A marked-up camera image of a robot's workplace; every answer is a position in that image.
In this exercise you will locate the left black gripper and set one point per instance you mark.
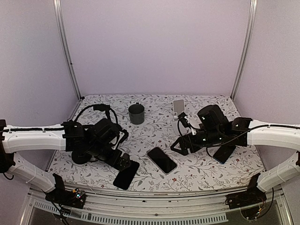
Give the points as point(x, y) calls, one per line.
point(113, 161)

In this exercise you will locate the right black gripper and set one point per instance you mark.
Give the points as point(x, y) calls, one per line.
point(183, 140)

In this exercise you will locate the phone with blue case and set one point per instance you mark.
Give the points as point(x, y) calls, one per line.
point(223, 153)

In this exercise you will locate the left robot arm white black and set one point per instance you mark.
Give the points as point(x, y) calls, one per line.
point(99, 141)

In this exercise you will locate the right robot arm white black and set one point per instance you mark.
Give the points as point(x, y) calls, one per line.
point(215, 130)

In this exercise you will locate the white folding phone stand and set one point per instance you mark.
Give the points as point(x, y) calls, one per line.
point(178, 107)

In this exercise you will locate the black round-base stand left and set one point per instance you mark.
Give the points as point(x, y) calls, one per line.
point(80, 157)

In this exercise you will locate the black phone front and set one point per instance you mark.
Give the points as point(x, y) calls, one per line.
point(125, 177)

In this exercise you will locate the dark grey mug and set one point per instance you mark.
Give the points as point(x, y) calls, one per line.
point(136, 113)

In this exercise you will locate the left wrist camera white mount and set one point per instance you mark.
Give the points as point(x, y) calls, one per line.
point(120, 138)

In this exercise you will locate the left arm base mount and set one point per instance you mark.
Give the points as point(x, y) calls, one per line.
point(75, 198)

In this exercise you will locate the front aluminium rail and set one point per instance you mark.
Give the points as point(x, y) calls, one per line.
point(117, 207)

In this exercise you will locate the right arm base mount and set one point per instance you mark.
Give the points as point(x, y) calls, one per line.
point(251, 195)

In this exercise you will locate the right aluminium frame post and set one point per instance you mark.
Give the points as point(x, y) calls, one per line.
point(245, 49)

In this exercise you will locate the aluminium frame post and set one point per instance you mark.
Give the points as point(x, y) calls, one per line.
point(245, 49)
point(65, 47)

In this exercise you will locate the left aluminium frame post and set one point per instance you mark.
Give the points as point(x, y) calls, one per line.
point(65, 47)

